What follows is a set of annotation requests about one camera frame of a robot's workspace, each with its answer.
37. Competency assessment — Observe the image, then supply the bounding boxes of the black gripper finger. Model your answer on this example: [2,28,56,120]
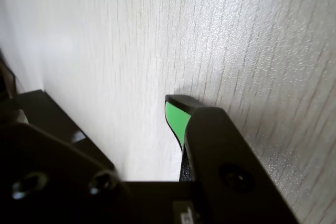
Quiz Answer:
[0,115,130,224]

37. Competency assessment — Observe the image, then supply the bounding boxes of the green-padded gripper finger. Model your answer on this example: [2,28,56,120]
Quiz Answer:
[164,94,300,224]

